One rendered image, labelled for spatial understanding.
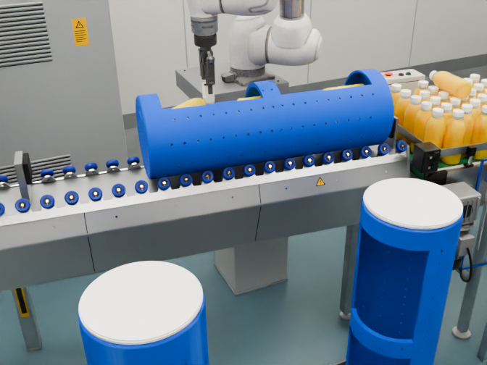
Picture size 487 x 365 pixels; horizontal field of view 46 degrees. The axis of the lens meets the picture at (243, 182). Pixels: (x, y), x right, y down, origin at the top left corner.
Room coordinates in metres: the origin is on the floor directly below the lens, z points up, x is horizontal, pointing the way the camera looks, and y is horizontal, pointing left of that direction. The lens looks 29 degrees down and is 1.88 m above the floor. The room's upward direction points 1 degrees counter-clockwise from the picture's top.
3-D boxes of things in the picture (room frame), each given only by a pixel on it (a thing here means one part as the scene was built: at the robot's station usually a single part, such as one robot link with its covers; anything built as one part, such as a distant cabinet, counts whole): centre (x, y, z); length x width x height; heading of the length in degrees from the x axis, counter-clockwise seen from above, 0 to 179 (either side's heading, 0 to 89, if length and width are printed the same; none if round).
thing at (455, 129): (1.93, -0.79, 0.99); 0.07 x 0.07 x 0.19
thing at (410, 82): (2.37, -0.68, 1.05); 0.20 x 0.10 x 0.10; 107
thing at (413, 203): (1.41, -0.49, 1.03); 0.28 x 0.28 x 0.01
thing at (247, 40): (2.43, -0.04, 1.24); 0.18 x 0.16 x 0.22; 72
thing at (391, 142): (2.03, -0.56, 0.99); 0.10 x 0.02 x 0.12; 17
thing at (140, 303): (1.00, 0.23, 1.03); 0.28 x 0.28 x 0.01
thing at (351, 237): (2.08, -0.48, 0.31); 0.06 x 0.06 x 0.63; 17
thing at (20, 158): (1.65, 0.71, 1.00); 0.10 x 0.04 x 0.15; 17
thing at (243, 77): (2.42, -0.01, 1.10); 0.22 x 0.18 x 0.06; 126
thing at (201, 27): (1.88, 0.12, 1.44); 0.09 x 0.09 x 0.06
